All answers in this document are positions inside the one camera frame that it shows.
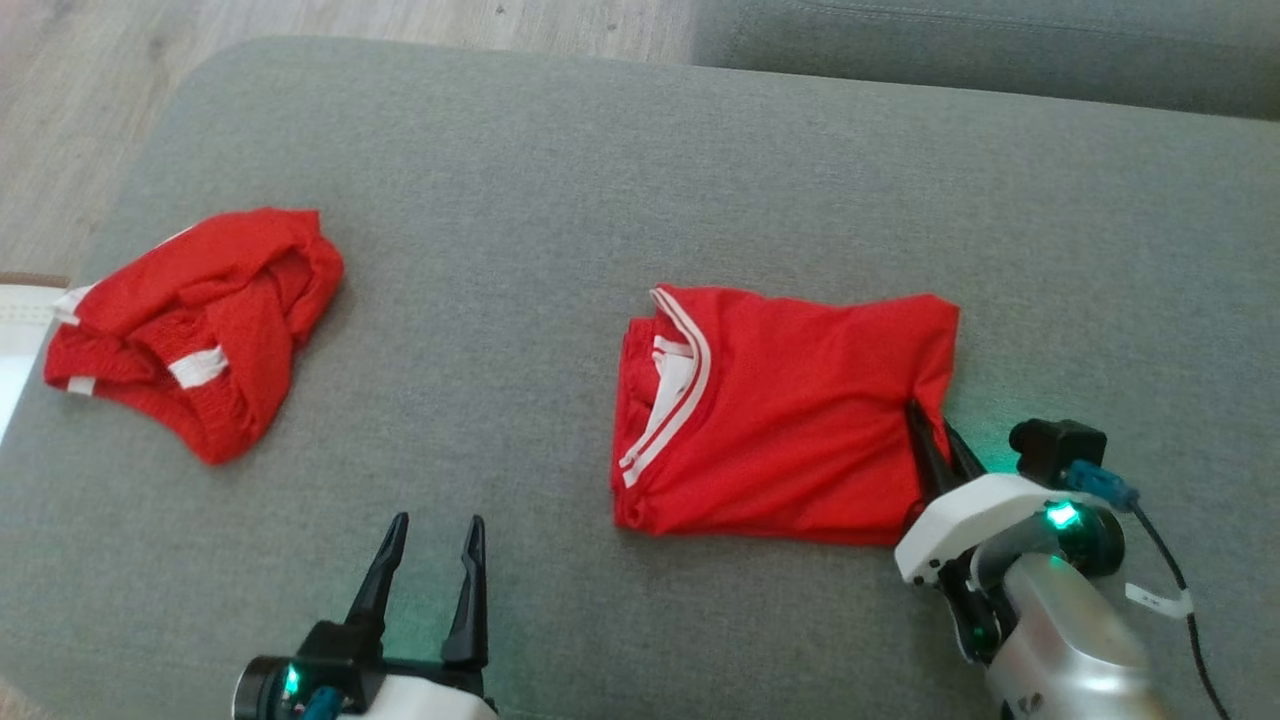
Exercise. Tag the red shorts with white stripes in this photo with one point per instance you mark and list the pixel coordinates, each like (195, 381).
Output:
(200, 290)

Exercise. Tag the large grey fabric sofa seat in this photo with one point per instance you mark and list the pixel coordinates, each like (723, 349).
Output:
(500, 250)

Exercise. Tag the red Bulls basketball jersey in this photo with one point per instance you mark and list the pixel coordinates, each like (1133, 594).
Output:
(800, 420)

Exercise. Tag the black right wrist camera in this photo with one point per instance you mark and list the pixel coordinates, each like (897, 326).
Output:
(1060, 445)

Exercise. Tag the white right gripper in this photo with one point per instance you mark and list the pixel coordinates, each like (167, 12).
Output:
(960, 520)

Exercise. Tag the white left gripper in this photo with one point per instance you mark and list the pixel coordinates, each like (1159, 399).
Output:
(430, 695)

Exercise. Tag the light grey sofa section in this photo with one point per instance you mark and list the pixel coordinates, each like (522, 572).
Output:
(1000, 50)

